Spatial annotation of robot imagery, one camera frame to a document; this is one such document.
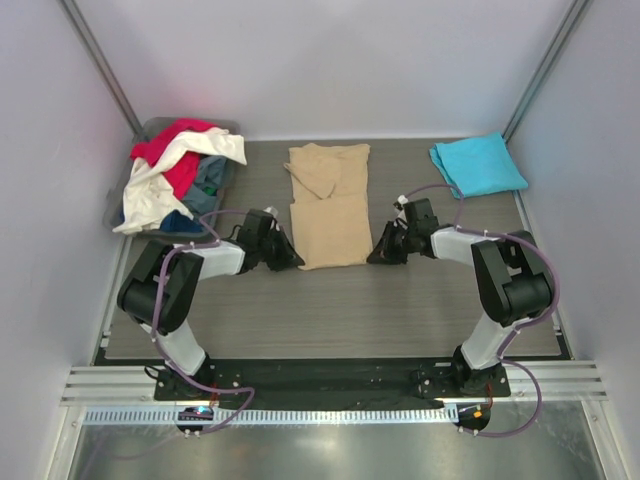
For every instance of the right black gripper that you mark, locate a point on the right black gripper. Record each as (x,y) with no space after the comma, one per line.
(385,252)

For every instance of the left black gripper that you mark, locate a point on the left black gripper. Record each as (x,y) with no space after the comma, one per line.
(289,258)

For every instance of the beige t shirt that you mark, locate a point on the beige t shirt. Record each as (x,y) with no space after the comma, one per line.
(330,212)

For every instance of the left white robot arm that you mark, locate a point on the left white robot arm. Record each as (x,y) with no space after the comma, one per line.
(158,292)

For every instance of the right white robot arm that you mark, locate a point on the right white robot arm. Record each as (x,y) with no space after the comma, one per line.
(516,284)

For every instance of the grey blue t shirt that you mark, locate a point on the grey blue t shirt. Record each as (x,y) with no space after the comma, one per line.
(212,171)

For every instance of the dark blue t shirt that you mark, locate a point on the dark blue t shirt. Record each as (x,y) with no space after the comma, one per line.
(178,223)

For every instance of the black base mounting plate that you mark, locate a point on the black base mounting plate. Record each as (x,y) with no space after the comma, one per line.
(330,383)

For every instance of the folded cyan t shirt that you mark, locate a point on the folded cyan t shirt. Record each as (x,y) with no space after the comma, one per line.
(477,166)

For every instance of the cream white t shirt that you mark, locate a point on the cream white t shirt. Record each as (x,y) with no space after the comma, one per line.
(164,168)

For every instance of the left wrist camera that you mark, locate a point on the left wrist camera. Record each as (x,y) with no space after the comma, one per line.
(256,226)

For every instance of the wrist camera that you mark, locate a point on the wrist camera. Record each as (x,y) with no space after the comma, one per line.
(420,217)
(256,226)

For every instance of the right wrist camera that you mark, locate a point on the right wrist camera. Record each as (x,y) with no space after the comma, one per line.
(420,217)

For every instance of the slotted cable duct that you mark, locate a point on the slotted cable duct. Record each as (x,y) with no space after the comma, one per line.
(201,416)

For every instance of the aluminium front rail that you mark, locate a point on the aluminium front rail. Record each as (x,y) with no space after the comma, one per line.
(129,385)

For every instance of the right aluminium frame post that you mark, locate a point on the right aluminium frame post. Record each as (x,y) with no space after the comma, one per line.
(568,26)

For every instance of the aluminium frame post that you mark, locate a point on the aluminium frame post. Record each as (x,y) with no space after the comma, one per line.
(568,26)
(95,53)

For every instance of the left aluminium frame post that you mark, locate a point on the left aluminium frame post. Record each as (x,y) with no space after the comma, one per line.
(95,53)

